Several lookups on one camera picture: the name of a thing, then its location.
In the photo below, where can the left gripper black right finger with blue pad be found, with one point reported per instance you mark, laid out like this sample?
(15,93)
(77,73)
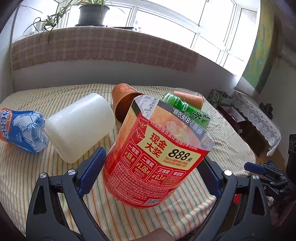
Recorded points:
(252,219)

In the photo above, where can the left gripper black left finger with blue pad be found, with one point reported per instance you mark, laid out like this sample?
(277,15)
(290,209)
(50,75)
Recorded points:
(45,218)

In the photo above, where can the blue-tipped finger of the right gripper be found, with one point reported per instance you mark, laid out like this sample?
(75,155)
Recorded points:
(254,168)

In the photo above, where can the red instant noodle cup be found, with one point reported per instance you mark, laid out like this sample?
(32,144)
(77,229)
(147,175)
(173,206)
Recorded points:
(157,147)

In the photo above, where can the orange paper cup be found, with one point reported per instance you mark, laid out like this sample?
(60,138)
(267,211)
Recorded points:
(193,100)

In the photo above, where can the white plastic cup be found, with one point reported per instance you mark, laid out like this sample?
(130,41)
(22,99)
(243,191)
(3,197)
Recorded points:
(74,130)

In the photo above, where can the brown paper cup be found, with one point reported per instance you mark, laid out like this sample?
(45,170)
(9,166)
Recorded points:
(123,96)

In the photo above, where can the white lace cloth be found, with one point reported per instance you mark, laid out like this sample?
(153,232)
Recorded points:
(250,109)

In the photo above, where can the striped yellow table cloth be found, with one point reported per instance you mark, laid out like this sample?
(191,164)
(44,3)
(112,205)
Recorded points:
(181,213)

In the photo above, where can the green tea bottle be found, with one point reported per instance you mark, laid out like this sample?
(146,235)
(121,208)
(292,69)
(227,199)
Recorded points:
(201,118)

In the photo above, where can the green white box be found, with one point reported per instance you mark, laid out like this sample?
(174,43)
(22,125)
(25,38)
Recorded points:
(218,97)

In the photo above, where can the grey cloth sleeve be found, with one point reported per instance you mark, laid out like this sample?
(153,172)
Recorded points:
(157,235)

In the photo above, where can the blue orange Arctic Ocean bottle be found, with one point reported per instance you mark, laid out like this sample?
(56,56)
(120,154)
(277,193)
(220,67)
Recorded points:
(24,129)

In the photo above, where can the brown plaid cloth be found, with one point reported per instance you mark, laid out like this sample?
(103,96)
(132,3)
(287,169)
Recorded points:
(99,43)

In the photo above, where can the potted spider plant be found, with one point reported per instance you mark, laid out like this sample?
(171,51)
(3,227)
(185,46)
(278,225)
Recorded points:
(92,13)

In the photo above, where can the wall map poster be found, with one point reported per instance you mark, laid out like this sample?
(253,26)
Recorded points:
(261,59)

